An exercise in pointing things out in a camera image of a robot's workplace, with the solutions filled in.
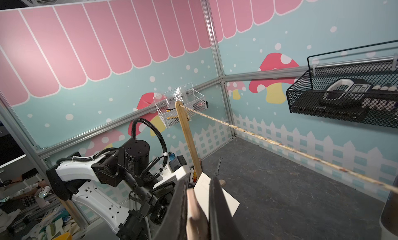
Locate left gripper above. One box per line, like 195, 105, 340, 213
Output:
136, 182, 176, 225

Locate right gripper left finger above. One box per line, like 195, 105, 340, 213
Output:
154, 178, 189, 240

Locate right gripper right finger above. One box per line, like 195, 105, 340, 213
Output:
208, 177, 244, 240

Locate pink clothespin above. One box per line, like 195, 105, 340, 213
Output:
186, 188, 209, 240

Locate wooden drying rack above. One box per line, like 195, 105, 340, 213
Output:
175, 101, 203, 180

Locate black tape roll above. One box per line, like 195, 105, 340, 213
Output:
193, 100, 208, 112

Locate clear plastic bag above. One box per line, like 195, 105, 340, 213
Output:
166, 87, 187, 109

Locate brown lid storage box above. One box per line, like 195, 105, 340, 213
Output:
379, 191, 398, 240

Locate black socket tool set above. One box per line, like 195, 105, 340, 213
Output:
295, 79, 398, 119

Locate white wire wall basket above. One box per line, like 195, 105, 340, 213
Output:
153, 82, 208, 129

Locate twine string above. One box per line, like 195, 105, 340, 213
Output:
178, 104, 398, 194

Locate black mesh wall basket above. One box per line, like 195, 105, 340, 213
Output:
286, 40, 398, 128

